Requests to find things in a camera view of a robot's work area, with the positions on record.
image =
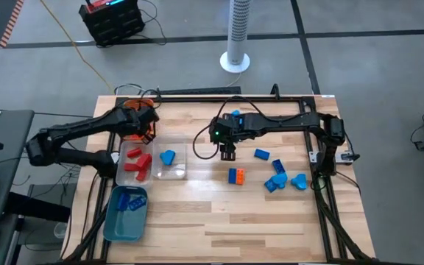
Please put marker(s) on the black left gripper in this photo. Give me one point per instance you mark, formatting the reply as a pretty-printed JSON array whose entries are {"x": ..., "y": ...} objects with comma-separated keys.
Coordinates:
[{"x": 134, "y": 119}]

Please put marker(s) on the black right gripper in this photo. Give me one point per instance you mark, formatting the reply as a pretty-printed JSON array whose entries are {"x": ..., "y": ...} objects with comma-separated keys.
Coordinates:
[{"x": 226, "y": 130}]

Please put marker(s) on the red toy block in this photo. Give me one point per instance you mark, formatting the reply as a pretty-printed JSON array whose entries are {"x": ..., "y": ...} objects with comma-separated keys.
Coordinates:
[
  {"x": 142, "y": 175},
  {"x": 134, "y": 152},
  {"x": 130, "y": 167},
  {"x": 144, "y": 161}
]

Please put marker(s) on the orange toy block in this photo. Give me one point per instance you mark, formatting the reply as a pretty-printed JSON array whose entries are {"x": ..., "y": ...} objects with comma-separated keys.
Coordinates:
[{"x": 240, "y": 176}]

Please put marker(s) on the light blue toy block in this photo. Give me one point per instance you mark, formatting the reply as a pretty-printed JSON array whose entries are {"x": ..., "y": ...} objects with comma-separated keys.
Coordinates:
[{"x": 236, "y": 113}]

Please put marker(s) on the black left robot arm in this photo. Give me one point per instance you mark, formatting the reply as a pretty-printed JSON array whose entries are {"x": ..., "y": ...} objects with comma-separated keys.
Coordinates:
[{"x": 72, "y": 129}]

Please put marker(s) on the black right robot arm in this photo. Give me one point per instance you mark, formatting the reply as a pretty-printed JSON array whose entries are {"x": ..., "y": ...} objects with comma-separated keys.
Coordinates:
[{"x": 282, "y": 123}]

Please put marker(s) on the orange plastic bin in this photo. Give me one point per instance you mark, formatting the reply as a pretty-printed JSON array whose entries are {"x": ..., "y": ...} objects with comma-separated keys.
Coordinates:
[{"x": 138, "y": 104}]

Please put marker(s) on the clear plastic bin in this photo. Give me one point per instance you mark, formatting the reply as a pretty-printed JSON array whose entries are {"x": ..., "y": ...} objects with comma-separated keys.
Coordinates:
[
  {"x": 177, "y": 173},
  {"x": 121, "y": 177}
]

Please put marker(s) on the black bar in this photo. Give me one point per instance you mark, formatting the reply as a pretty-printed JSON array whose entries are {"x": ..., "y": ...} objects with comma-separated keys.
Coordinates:
[{"x": 197, "y": 91}]

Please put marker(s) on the teal plastic bin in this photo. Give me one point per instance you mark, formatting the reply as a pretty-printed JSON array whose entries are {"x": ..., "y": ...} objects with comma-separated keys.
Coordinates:
[{"x": 123, "y": 228}]

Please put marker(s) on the white tower fan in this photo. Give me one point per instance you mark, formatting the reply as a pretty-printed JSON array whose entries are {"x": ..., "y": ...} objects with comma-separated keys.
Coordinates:
[{"x": 236, "y": 44}]

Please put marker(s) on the black equipment case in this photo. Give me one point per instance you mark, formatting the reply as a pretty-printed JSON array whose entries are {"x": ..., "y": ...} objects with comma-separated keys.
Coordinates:
[{"x": 112, "y": 25}]

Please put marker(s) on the grey outlet box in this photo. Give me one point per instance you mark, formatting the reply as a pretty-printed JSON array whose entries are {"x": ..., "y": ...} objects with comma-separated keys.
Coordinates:
[{"x": 344, "y": 157}]

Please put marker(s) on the clear cup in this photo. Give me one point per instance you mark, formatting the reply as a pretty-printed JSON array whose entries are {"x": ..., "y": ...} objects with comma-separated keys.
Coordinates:
[{"x": 60, "y": 230}]

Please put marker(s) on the black shelf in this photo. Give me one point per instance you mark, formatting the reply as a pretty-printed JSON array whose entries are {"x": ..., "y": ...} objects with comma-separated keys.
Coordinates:
[{"x": 35, "y": 208}]

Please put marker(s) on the dark grey side desk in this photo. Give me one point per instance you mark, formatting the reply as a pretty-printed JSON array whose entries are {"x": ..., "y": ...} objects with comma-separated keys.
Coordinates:
[{"x": 9, "y": 129}]

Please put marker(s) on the black table frame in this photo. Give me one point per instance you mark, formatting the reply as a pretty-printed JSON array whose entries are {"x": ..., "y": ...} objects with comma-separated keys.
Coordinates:
[{"x": 182, "y": 99}]

